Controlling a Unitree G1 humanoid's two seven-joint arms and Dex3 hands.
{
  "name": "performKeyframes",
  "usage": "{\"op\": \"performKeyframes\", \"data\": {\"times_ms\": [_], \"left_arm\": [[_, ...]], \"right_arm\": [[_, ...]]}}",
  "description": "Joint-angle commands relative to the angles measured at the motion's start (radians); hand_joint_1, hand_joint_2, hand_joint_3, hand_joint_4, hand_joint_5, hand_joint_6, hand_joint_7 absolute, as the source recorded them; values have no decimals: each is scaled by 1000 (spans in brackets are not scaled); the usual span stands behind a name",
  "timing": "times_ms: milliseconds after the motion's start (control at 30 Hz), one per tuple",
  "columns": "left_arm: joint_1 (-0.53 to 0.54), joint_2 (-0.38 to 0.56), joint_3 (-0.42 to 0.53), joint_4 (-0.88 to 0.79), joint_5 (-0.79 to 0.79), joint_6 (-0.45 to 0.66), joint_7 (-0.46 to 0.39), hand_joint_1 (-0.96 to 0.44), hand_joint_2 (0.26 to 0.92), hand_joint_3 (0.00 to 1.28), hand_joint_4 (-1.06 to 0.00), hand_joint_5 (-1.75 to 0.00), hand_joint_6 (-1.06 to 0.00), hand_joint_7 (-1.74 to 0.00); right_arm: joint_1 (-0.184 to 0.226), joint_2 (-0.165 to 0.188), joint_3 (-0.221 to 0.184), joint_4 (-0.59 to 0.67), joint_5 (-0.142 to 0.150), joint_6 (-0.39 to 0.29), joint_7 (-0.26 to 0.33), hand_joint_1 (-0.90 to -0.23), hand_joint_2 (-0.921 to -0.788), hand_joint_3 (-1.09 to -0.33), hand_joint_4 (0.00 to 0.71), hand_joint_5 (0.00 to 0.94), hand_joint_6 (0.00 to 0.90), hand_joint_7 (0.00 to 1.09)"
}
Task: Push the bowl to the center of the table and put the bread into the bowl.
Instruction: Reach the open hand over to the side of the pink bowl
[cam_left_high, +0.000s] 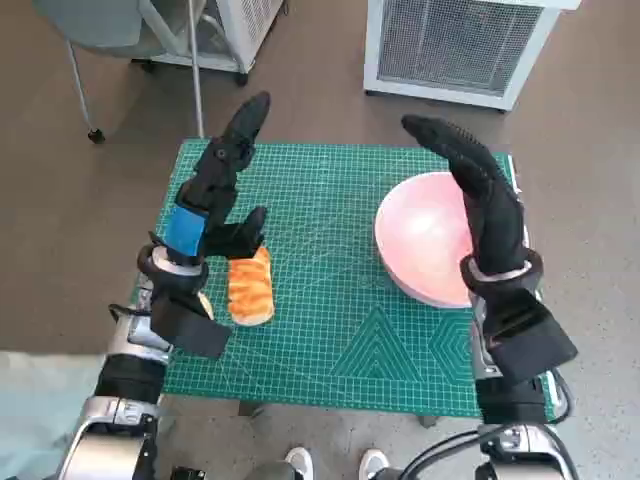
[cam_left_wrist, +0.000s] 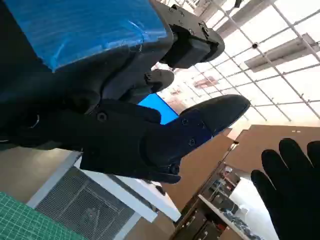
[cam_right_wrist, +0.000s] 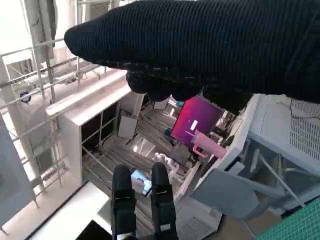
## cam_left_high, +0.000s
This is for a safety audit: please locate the white shoe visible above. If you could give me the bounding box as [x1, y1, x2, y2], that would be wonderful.
[284, 446, 315, 480]
[359, 448, 389, 480]

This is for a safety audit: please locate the person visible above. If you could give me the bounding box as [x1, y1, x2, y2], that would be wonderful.
[0, 349, 107, 480]

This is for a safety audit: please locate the black left hand blue tape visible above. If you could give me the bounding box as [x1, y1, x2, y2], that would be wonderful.
[162, 91, 274, 266]

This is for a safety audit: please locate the metal pole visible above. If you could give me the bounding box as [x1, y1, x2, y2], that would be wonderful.
[186, 0, 207, 139]

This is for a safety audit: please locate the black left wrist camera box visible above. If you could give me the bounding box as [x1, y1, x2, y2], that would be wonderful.
[148, 293, 232, 359]

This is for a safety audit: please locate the white cabinet with mesh panel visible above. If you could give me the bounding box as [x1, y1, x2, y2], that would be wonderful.
[362, 0, 584, 114]

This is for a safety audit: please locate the long orange toy bread loaf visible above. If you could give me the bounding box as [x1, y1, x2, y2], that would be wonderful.
[227, 245, 277, 328]

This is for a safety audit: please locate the grey chair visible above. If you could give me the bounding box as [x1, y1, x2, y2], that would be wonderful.
[32, 0, 201, 145]

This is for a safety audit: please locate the dark grey rounded object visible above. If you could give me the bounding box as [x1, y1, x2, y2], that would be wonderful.
[248, 461, 297, 480]

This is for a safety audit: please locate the green cutting mat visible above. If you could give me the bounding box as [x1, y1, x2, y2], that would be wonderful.
[158, 139, 560, 420]

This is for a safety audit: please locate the white cabinet on casters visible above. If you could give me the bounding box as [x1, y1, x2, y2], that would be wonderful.
[130, 0, 289, 87]

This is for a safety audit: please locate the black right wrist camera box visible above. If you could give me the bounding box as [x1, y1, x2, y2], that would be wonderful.
[487, 293, 580, 387]

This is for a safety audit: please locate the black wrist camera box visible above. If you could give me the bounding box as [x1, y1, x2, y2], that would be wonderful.
[148, 293, 232, 359]
[487, 293, 580, 387]

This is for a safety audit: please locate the pink bowl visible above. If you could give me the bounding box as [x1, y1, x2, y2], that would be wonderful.
[374, 171, 477, 309]

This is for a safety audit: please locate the black gloved right hand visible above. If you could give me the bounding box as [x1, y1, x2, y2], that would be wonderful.
[401, 114, 532, 277]

